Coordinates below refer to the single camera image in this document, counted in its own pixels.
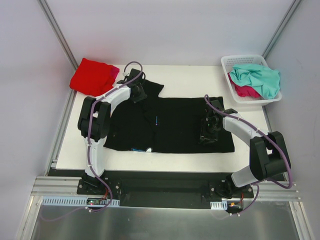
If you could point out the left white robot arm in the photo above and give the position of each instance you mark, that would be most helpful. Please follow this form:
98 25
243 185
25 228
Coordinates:
95 120

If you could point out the white cable duct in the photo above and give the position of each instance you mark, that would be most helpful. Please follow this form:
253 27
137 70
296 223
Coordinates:
219 205
70 201

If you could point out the aluminium frame post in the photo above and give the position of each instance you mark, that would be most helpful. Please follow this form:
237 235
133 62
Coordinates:
295 4
44 5

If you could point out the magenta t-shirt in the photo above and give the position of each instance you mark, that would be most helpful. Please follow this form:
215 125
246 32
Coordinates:
246 91

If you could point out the left white cable duct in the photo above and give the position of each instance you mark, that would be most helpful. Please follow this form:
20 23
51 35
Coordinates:
70 201

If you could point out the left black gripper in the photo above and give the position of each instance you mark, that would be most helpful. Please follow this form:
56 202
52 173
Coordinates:
139 95

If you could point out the red t-shirt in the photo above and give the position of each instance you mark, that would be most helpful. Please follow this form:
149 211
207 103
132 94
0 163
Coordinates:
92 78

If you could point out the white plastic basket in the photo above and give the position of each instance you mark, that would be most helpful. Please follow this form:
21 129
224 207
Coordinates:
228 62

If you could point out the pink t-shirt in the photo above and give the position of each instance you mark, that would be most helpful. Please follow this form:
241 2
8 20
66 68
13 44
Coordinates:
114 71

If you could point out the teal t-shirt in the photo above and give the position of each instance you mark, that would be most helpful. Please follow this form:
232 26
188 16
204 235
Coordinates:
263 79

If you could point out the right aluminium frame post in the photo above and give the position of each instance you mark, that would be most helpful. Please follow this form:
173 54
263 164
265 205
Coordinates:
295 4

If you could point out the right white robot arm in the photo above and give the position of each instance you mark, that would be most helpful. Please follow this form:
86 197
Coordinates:
268 155

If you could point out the right white cable duct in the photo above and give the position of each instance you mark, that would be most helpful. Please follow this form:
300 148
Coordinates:
219 205

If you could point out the black daisy t-shirt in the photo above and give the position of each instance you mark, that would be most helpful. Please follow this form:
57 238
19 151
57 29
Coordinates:
165 125

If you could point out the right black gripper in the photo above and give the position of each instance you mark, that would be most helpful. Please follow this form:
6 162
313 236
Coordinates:
207 135

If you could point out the left aluminium frame post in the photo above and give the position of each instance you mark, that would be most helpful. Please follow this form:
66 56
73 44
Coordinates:
44 5

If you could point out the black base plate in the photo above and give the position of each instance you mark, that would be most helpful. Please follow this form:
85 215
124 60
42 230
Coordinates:
156 189

